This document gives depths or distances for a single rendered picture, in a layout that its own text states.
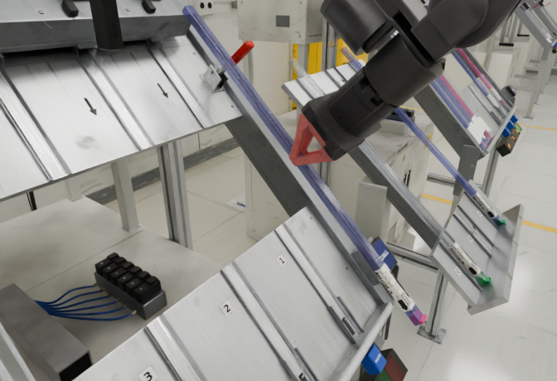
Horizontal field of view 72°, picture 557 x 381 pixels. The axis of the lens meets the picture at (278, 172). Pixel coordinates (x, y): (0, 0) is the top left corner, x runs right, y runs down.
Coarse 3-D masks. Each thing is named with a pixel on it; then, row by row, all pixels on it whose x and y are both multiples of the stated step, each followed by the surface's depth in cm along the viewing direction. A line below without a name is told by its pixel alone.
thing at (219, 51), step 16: (192, 16) 52; (208, 32) 52; (224, 48) 52; (224, 64) 51; (240, 80) 50; (256, 96) 50; (256, 112) 51; (272, 128) 50; (288, 144) 49; (304, 176) 49; (320, 192) 49; (336, 208) 48; (352, 224) 48; (352, 240) 48; (368, 256) 48; (416, 320) 46
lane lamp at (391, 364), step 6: (390, 354) 58; (390, 360) 57; (390, 366) 56; (396, 366) 57; (390, 372) 56; (396, 372) 57; (402, 372) 57; (390, 378) 55; (396, 378) 56; (402, 378) 57
